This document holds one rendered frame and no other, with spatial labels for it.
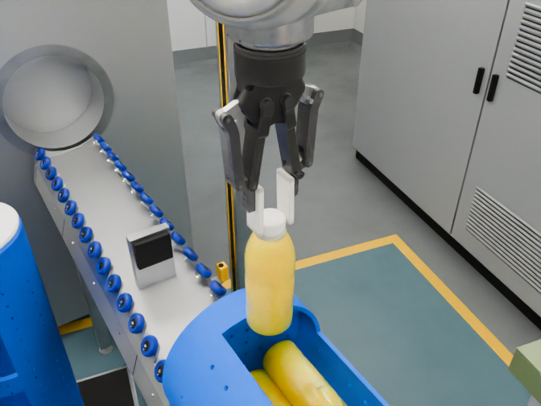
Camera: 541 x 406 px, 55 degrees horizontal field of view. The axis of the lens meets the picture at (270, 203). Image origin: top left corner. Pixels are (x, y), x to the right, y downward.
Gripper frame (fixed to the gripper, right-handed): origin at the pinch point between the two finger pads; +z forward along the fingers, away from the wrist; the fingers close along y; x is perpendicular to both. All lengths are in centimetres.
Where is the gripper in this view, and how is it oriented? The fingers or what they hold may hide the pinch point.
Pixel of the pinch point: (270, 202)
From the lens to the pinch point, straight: 64.9
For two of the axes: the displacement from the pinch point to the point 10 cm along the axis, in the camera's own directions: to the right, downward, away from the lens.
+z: 0.0, 8.2, 5.7
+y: -8.4, 3.1, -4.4
